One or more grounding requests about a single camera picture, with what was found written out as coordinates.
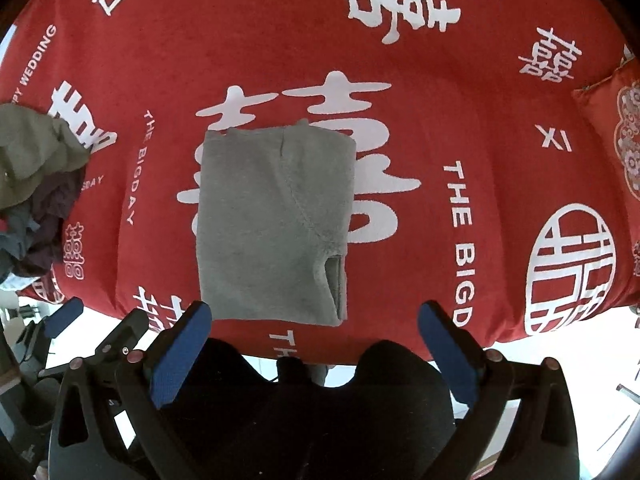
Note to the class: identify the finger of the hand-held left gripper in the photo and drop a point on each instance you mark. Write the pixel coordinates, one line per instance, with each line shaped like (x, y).
(65, 312)
(125, 330)

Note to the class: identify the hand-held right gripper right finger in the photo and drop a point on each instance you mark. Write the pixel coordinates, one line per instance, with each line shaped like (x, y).
(450, 355)

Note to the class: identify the dark purple garment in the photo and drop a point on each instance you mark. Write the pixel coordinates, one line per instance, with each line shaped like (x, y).
(55, 220)

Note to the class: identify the person's black pants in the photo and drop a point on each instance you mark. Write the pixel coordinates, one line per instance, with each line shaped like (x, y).
(310, 435)

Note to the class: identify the red printed blanket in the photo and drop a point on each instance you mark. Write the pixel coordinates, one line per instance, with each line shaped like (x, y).
(450, 110)

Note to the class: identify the grey knit top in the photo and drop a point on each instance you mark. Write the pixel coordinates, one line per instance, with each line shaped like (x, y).
(260, 220)

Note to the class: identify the red patterned pillow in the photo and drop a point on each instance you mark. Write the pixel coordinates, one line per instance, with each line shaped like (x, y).
(600, 110)

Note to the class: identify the olive green garment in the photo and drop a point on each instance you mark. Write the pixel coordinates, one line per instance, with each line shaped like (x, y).
(30, 140)

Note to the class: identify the blue grey garment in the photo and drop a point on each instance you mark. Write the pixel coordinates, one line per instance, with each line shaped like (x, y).
(15, 247)

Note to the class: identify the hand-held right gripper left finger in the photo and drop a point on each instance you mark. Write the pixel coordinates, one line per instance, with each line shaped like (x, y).
(180, 360)

